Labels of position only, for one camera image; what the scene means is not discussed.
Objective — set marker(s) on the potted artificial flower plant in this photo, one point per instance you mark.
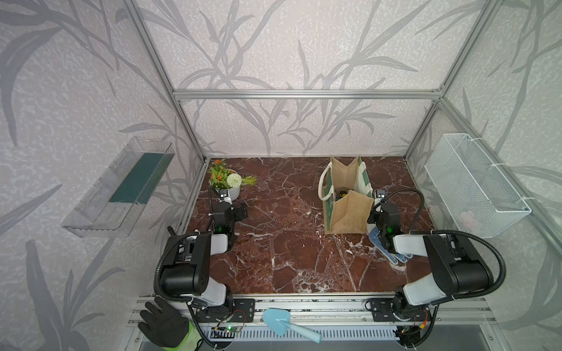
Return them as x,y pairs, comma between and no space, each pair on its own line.
224,178

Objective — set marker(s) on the light blue garden trowel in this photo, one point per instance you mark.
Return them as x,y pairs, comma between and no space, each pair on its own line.
279,321

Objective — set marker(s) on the blue dotted work glove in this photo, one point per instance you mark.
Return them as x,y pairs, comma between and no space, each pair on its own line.
394,259

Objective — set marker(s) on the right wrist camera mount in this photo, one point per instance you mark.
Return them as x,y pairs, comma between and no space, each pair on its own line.
379,196

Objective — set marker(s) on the white wire mesh basket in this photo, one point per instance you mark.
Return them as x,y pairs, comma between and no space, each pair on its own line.
480,199

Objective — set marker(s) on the black green rubber glove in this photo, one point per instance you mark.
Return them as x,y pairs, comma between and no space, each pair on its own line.
167,328

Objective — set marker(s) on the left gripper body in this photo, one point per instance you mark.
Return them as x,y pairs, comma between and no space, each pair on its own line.
235,216

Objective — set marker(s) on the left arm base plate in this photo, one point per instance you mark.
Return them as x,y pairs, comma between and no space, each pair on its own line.
239,310

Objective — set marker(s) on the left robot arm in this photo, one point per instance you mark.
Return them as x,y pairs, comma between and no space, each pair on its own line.
183,270

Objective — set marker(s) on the green Christmas tote bag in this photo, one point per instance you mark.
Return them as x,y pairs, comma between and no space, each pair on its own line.
348,215

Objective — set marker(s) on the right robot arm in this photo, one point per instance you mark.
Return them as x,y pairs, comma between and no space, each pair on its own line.
462,265

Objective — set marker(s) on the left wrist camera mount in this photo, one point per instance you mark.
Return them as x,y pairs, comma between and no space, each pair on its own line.
224,196

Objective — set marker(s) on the clear plastic wall shelf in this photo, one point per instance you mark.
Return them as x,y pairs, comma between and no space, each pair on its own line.
111,208

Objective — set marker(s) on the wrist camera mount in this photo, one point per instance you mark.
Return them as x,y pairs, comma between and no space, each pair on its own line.
224,196
379,196

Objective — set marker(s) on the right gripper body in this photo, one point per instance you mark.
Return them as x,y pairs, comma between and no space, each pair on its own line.
375,218

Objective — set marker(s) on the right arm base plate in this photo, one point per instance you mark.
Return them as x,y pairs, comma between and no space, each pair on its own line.
383,310

